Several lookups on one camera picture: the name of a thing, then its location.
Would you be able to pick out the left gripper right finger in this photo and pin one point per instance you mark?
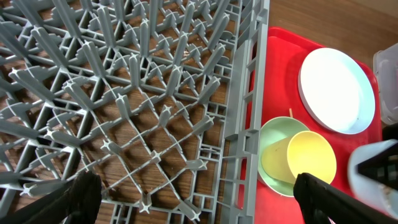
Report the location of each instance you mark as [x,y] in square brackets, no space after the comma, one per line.
[322,203]

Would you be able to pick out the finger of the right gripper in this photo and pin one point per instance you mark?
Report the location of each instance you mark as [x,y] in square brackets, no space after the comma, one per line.
[382,167]

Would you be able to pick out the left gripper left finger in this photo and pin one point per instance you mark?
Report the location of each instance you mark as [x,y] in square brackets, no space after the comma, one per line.
[77,202]

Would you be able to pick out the small light blue bowl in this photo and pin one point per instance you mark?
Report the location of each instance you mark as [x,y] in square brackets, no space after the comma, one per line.
[370,192]

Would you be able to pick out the yellow plastic cup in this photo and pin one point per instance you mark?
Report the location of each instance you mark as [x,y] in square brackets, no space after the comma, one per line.
[303,152]

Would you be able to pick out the clear plastic waste bin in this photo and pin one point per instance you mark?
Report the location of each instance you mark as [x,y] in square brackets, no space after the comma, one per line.
[385,70]

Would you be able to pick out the grey plastic dishwasher rack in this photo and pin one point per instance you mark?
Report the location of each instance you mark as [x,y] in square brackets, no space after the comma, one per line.
[161,99]

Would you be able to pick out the green saucer bowl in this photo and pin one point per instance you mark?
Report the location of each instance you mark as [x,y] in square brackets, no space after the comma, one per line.
[272,131]

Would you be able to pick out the large light blue plate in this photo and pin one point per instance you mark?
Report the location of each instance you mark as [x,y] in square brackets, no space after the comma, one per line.
[336,91]

